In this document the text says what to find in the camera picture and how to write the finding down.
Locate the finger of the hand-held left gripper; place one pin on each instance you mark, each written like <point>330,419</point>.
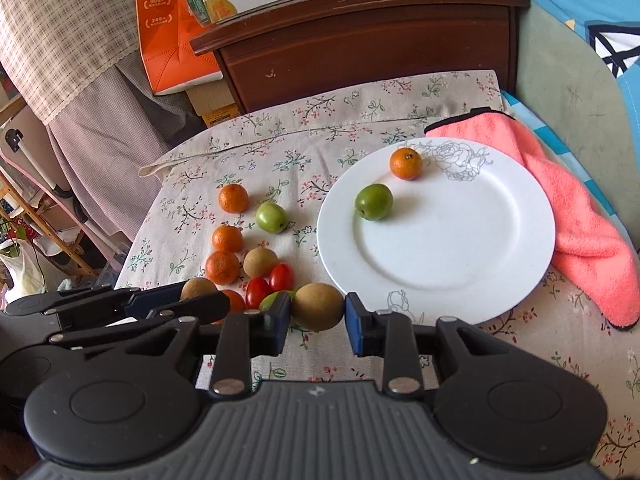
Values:
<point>200,305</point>
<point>155,296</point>

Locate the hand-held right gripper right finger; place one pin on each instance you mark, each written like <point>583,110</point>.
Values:
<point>356,327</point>

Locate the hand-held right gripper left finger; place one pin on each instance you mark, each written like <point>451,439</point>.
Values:
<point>277,327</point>

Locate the small brown longan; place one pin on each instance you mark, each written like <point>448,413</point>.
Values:
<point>260,262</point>
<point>198,287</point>

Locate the mandarin orange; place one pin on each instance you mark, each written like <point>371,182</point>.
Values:
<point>233,198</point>
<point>227,238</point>
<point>406,163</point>
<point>236,301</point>
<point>222,266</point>

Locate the red cherry tomato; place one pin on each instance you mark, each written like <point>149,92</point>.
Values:
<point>257,292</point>
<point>281,277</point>

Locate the large brown longan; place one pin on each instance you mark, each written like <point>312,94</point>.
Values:
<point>317,306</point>

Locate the pale green jujube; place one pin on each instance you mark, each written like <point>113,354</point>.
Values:
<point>271,217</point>

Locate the white rose-print plate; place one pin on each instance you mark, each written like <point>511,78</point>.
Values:
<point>450,240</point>

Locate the clear plastic box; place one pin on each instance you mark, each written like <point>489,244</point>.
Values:
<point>112,265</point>

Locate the white plastic bag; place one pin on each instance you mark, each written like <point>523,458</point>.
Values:
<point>20,275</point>

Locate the wooden rack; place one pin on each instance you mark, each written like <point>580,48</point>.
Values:
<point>70,247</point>

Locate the dark green jujube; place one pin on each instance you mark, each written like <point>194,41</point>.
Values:
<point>373,201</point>

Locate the pink checked cloth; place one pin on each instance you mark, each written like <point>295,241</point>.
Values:
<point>110,150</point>

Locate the floral cloth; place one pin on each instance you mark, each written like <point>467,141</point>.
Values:
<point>280,150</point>

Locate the brown cardboard box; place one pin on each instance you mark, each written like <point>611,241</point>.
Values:
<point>215,105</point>

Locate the pink towel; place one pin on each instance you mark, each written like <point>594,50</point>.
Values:
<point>575,210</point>

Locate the orange tissue pack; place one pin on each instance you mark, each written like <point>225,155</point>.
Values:
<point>160,35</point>

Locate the dark wooden nightstand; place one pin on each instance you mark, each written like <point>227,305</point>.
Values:
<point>375,50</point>

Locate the beige plaid lace-trimmed cloth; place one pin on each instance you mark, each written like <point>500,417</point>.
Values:
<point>50,35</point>

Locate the green cushion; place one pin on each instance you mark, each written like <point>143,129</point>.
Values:
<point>565,85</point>

